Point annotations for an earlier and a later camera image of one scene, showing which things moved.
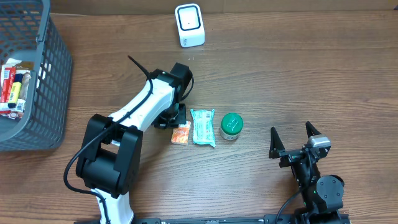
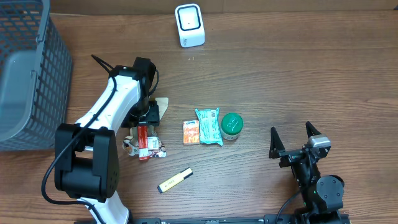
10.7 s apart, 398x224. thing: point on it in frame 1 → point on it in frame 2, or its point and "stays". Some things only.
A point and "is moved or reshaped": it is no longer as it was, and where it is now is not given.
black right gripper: [294, 156] stays
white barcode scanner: [190, 26] stays
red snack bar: [7, 83] → [143, 142]
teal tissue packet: [203, 128] is moved or reshaped
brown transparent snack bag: [25, 68] is moved or reshaped
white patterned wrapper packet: [20, 106] → [155, 146]
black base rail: [275, 219] stays
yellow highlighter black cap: [18, 78] → [184, 174]
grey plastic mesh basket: [28, 34] stays
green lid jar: [231, 125] stays
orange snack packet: [180, 134] → [191, 131]
